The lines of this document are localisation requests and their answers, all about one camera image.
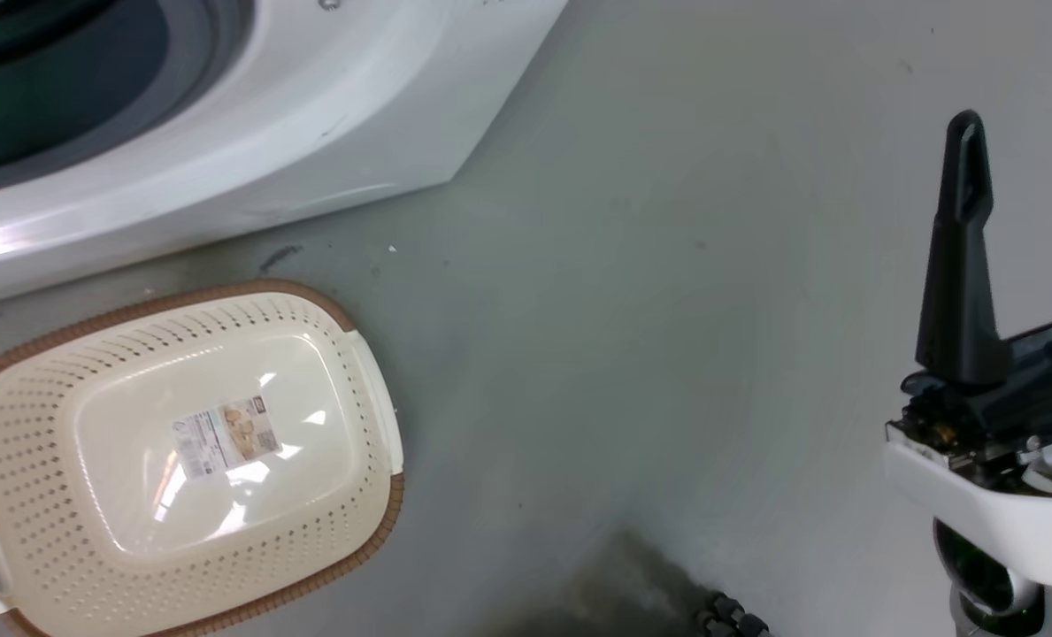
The dark green clothing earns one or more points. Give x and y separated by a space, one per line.
39 80

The white washing machine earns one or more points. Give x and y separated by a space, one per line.
331 124

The cream perforated laundry basket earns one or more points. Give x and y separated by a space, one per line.
92 548

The paper label sticker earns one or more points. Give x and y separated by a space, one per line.
225 437

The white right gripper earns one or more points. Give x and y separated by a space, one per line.
1012 495

